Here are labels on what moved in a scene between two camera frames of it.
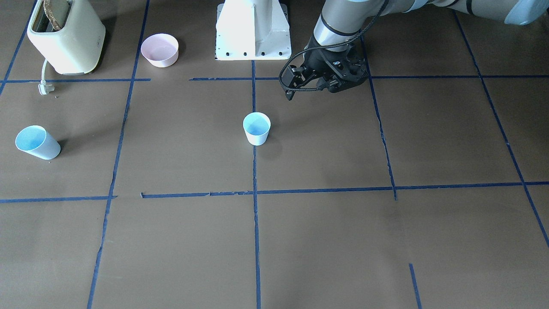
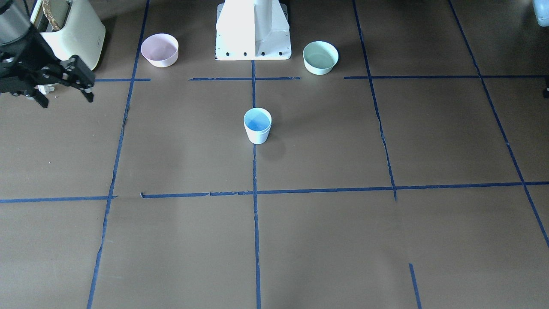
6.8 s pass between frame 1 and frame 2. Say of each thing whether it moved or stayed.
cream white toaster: stayed
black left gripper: moved
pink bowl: stayed
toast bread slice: stayed
